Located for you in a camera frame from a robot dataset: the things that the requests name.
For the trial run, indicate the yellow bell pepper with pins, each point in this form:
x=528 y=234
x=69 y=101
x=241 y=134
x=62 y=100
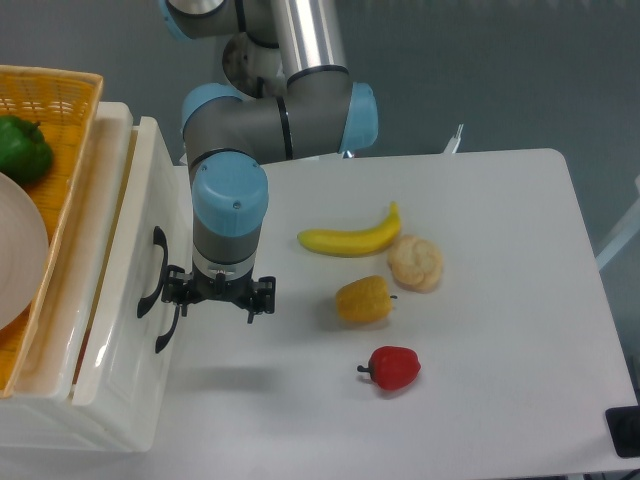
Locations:
x=365 y=300

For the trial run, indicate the white drawer cabinet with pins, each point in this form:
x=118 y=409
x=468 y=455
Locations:
x=40 y=412

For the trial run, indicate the white plate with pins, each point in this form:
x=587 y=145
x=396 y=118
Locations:
x=24 y=250

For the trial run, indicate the white drawer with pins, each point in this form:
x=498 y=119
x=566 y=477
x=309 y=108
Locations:
x=122 y=378

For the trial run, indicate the black lower drawer handle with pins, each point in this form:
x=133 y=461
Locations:
x=163 y=340

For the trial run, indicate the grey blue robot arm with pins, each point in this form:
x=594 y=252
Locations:
x=230 y=137

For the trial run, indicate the black device at table edge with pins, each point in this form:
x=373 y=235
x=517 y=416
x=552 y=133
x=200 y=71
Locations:
x=624 y=427

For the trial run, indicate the green bell pepper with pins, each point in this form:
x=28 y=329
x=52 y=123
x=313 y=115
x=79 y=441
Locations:
x=25 y=154

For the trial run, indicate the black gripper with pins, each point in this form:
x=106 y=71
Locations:
x=184 y=289

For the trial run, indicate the yellow banana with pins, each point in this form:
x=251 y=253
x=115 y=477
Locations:
x=354 y=243

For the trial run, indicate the orange plastic basket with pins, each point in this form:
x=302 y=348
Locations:
x=62 y=104

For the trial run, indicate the beige bread roll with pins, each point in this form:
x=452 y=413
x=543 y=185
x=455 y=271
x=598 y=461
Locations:
x=416 y=264

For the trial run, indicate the red bell pepper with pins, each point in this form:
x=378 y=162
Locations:
x=392 y=368

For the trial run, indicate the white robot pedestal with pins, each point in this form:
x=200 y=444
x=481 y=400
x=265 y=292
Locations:
x=253 y=70

